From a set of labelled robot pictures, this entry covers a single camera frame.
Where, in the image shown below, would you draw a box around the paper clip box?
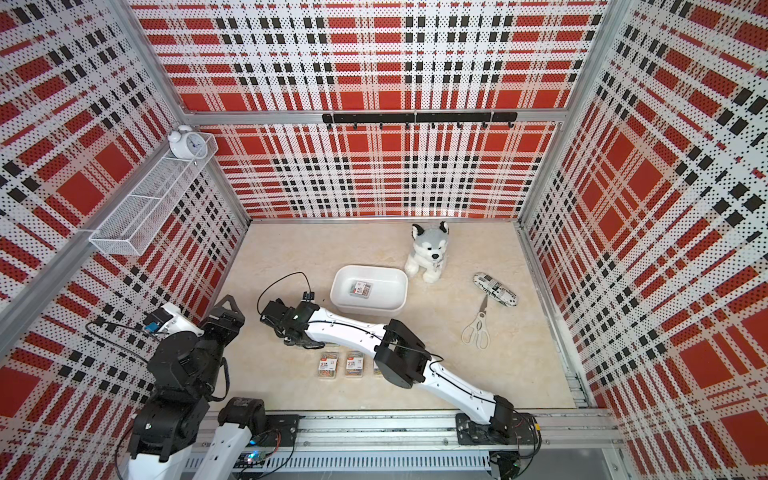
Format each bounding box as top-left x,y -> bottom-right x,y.
344,350 -> 365,379
317,351 -> 339,380
349,280 -> 373,299

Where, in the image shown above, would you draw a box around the white plastic storage box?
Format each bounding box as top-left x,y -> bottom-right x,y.
330,265 -> 409,318

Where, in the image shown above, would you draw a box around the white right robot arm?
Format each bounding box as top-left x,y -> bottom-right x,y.
261,299 -> 515,438

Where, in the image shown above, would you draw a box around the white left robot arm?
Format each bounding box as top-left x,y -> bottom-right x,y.
126,295 -> 266,479

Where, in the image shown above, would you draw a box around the green circuit board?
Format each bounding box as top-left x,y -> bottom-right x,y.
233,451 -> 263,469

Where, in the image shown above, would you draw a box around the grey white husky plush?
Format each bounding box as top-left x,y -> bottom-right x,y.
404,221 -> 449,284

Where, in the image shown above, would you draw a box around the white alarm clock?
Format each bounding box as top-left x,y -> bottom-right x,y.
167,125 -> 208,160

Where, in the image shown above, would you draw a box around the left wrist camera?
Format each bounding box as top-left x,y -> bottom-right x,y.
143,303 -> 204,337

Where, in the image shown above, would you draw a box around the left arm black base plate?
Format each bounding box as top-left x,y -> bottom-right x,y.
256,414 -> 302,449

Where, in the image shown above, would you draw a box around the white wire mesh shelf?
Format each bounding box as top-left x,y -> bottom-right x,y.
89,131 -> 218,256

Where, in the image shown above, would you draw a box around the white handled scissors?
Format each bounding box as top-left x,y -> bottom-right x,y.
461,296 -> 491,350

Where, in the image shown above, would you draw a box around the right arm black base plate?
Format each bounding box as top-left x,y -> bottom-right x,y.
455,412 -> 539,447

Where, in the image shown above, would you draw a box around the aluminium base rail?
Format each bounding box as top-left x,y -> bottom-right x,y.
267,409 -> 624,454

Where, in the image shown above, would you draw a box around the black hook rail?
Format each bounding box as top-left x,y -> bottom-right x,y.
322,111 -> 519,127

